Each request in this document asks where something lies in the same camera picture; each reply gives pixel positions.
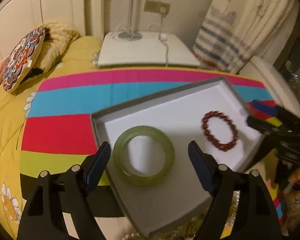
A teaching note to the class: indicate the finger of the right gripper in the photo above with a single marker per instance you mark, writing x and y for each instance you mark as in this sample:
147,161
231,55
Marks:
268,107
260,125

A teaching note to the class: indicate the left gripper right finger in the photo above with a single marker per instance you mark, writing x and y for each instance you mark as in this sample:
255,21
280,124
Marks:
256,217

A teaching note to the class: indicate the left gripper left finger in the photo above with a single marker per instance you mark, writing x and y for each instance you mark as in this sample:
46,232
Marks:
42,216

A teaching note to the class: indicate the green jade bangle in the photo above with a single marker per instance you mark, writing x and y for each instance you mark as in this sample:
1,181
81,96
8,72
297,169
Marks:
143,155

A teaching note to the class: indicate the grey white jewelry tray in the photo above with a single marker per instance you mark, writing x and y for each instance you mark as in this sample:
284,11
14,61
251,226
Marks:
177,112

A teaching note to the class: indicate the white window bench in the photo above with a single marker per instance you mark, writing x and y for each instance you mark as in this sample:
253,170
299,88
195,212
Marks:
259,69

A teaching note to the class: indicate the sailboat print curtain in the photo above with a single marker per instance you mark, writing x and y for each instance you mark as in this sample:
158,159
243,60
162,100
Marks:
233,31

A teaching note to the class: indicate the yellow floral bedsheet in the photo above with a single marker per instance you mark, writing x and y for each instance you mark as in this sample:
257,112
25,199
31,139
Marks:
14,110

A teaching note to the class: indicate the white nightstand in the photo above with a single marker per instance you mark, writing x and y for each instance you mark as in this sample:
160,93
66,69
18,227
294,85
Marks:
153,49

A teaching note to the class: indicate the lamp with round base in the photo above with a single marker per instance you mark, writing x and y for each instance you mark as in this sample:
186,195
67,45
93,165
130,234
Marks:
128,33

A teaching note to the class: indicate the patterned round cushion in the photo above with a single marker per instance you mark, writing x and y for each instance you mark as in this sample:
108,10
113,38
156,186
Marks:
22,59

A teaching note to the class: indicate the beige fluffy pillow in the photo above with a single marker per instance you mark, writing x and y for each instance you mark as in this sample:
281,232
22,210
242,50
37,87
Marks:
57,40

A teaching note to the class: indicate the white headboard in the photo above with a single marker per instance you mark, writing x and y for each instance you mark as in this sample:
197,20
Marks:
18,17

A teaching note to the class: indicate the wall socket plate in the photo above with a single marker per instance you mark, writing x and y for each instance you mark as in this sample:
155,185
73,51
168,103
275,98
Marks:
156,7

